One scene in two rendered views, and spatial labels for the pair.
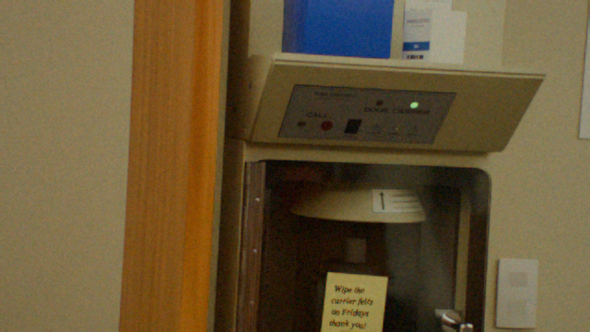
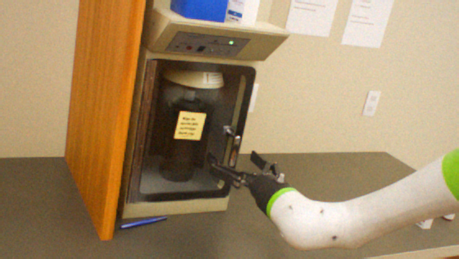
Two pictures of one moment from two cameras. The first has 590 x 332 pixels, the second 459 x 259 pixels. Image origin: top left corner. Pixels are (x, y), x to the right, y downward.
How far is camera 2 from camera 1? 0.28 m
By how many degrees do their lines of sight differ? 22
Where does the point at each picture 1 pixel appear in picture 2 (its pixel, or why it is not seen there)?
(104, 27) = not seen: outside the picture
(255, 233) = (149, 93)
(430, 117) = (236, 47)
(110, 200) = (65, 47)
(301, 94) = (180, 35)
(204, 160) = (131, 65)
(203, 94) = (133, 34)
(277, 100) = (168, 36)
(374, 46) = (218, 16)
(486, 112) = (261, 47)
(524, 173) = not seen: hidden behind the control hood
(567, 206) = (274, 61)
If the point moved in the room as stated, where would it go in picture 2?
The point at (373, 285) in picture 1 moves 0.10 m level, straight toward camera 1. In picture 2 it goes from (199, 117) to (202, 130)
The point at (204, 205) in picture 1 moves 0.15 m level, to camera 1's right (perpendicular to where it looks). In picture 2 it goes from (129, 86) to (195, 95)
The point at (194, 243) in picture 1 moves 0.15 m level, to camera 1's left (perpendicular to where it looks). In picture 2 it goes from (124, 103) to (53, 94)
